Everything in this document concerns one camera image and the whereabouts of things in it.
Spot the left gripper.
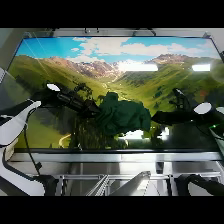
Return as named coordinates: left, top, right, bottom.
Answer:
left=77, top=98, right=102, bottom=118

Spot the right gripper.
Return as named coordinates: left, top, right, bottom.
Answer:
left=151, top=110, right=178, bottom=126

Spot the green T-shirt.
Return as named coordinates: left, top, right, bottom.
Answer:
left=95, top=92, right=153, bottom=137

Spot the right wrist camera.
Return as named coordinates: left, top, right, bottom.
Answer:
left=171, top=88, right=192, bottom=112

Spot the black cable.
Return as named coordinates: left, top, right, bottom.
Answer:
left=22, top=108, right=44, bottom=178

